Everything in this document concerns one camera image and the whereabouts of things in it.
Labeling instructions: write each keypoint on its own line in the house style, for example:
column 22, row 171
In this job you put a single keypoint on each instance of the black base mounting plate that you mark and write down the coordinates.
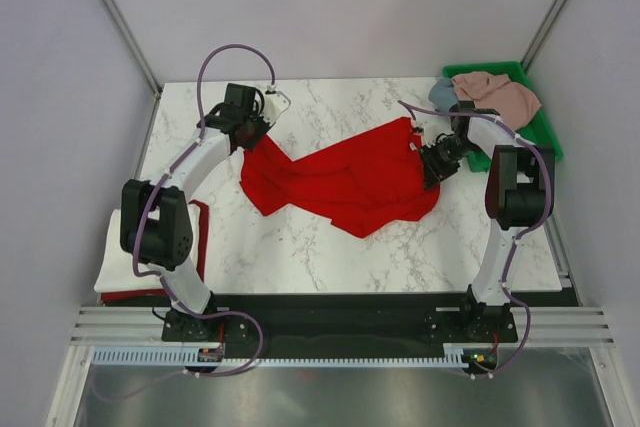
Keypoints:
column 437, row 317

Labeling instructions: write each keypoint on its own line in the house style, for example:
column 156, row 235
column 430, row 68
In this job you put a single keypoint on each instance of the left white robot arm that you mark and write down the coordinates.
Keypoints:
column 155, row 227

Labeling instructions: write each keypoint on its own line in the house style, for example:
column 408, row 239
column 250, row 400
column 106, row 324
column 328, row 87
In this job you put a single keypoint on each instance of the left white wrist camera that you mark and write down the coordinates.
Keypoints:
column 275, row 104

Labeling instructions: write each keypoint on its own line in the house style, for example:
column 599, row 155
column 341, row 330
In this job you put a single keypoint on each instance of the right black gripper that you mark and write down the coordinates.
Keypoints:
column 433, row 170

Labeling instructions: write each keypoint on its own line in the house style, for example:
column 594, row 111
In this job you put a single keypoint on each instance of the aluminium frame rail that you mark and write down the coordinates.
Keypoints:
column 541, row 326

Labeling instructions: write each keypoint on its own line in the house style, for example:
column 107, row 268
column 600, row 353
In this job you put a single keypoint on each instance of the grey slotted cable duct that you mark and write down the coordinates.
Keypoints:
column 200, row 357

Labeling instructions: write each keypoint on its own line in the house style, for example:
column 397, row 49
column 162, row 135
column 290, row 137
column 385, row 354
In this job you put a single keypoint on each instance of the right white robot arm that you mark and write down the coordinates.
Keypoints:
column 519, row 197

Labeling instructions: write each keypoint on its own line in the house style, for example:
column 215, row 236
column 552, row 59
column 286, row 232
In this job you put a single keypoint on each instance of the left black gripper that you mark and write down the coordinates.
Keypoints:
column 264, row 128

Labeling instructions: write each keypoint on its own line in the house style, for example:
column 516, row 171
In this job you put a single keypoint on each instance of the light blue t-shirt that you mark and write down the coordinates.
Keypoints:
column 442, row 95

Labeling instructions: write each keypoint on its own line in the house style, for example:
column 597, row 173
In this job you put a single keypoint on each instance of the left aluminium corner post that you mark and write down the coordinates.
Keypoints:
column 117, row 18

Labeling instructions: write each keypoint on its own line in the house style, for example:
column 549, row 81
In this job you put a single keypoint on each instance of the pink t-shirt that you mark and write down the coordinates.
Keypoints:
column 515, row 103

